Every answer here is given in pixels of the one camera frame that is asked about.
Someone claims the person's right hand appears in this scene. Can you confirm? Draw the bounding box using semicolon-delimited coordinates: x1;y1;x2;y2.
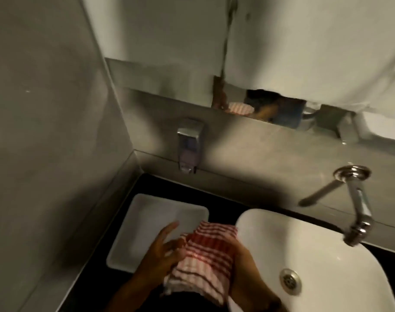
228;239;282;312

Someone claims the person's left hand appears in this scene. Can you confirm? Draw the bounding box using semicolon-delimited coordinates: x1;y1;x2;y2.
132;221;188;290

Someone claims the white rectangular tray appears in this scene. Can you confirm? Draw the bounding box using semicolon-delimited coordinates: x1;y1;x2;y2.
106;193;210;273

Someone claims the red white checked cloth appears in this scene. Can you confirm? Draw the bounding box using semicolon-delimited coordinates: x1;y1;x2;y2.
161;221;239;306

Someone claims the chrome wall faucet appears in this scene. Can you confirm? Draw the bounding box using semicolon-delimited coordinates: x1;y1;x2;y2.
333;165;373;247

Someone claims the person's left forearm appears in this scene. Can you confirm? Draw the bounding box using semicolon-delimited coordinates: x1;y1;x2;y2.
103;275;162;312

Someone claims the chrome sink drain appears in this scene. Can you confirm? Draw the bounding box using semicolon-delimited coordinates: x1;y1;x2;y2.
279;268;303;296

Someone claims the white ceramic sink basin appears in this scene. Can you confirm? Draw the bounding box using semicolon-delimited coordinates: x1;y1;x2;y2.
228;208;395;312

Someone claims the white sheet cover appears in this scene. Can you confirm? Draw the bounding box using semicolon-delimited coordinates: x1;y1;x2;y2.
80;0;395;120

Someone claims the chrome wall soap dispenser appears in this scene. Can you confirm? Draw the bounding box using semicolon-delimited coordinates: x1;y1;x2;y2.
177;118;206;175

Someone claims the wall mirror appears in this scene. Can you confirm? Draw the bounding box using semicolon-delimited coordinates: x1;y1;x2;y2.
105;57;395;150

